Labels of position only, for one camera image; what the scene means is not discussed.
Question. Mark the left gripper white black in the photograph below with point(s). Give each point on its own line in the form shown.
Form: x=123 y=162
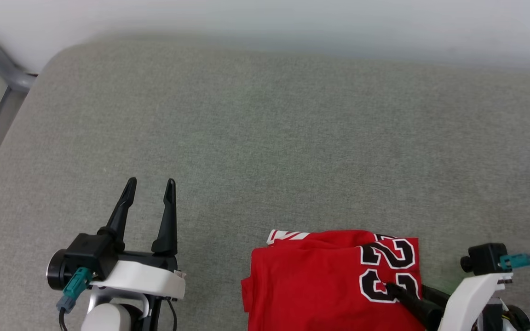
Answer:
x=145 y=278

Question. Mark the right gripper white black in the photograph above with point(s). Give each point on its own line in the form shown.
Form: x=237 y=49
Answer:
x=472 y=299

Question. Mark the red white basketball jersey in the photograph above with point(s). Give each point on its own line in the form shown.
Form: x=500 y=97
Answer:
x=320 y=285

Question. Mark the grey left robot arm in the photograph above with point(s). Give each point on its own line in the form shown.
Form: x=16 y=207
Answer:
x=108 y=319

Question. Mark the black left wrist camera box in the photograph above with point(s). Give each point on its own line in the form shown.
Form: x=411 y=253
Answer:
x=91 y=255

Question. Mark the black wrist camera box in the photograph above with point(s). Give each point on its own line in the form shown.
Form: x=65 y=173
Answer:
x=485 y=258
x=91 y=255

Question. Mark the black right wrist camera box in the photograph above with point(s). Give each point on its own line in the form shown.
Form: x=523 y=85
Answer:
x=485 y=258

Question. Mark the teal left camera connector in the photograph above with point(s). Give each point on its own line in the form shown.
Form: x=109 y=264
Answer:
x=75 y=288

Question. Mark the teal camera connector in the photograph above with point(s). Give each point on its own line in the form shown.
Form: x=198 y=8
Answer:
x=519 y=261
x=75 y=288

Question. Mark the teal right camera connector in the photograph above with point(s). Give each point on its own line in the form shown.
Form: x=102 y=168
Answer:
x=519 y=261

